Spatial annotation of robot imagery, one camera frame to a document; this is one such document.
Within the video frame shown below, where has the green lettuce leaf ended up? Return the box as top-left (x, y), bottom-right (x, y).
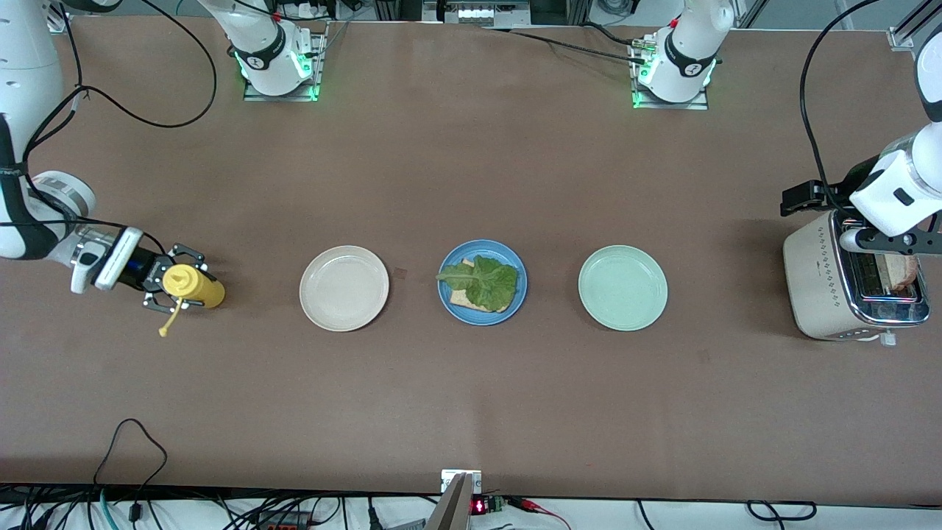
top-left (435, 255), bottom-right (520, 311)

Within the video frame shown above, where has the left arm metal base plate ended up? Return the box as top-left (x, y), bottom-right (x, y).
top-left (631, 37), bottom-right (711, 111)

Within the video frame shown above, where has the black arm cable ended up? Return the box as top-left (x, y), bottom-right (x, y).
top-left (21, 0), bottom-right (219, 255)
top-left (799, 0), bottom-right (885, 208)

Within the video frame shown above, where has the blue round plate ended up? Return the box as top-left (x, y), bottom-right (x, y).
top-left (438, 238), bottom-right (529, 325)

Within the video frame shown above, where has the white power strip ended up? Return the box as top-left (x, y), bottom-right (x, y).
top-left (455, 4), bottom-right (510, 25)

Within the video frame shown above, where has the yellow mustard squeeze bottle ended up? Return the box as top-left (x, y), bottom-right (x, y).
top-left (157, 263), bottom-right (227, 339)

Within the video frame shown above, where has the light green round plate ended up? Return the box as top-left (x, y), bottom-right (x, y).
top-left (578, 245), bottom-right (669, 332)

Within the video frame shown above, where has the thin black looped cable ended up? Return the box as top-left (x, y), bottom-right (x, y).
top-left (92, 418), bottom-right (169, 510)

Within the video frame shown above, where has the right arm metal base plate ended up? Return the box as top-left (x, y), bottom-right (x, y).
top-left (243, 22), bottom-right (326, 102)

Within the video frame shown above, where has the grey metal camera bar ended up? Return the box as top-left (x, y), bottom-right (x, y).
top-left (425, 473), bottom-right (475, 530)

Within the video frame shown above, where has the beige round plate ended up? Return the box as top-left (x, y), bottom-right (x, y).
top-left (299, 245), bottom-right (390, 333)

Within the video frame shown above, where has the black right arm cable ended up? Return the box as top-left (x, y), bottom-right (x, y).
top-left (21, 0), bottom-right (219, 255)

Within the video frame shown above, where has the black cable across table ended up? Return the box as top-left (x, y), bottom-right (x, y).
top-left (482, 22), bottom-right (653, 67)

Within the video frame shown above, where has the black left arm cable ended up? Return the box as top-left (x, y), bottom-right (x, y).
top-left (799, 0), bottom-right (885, 208)

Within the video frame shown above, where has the white camera mounting bracket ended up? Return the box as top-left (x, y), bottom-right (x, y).
top-left (441, 469), bottom-right (483, 494)

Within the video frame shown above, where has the black coiled cable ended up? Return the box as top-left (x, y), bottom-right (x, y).
top-left (746, 500), bottom-right (818, 523)

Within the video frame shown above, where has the cream chrome toaster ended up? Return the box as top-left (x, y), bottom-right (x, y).
top-left (782, 208), bottom-right (931, 347)

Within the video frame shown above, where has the toasted bread slice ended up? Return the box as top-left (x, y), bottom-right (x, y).
top-left (450, 257), bottom-right (510, 314)
top-left (882, 253), bottom-right (921, 291)

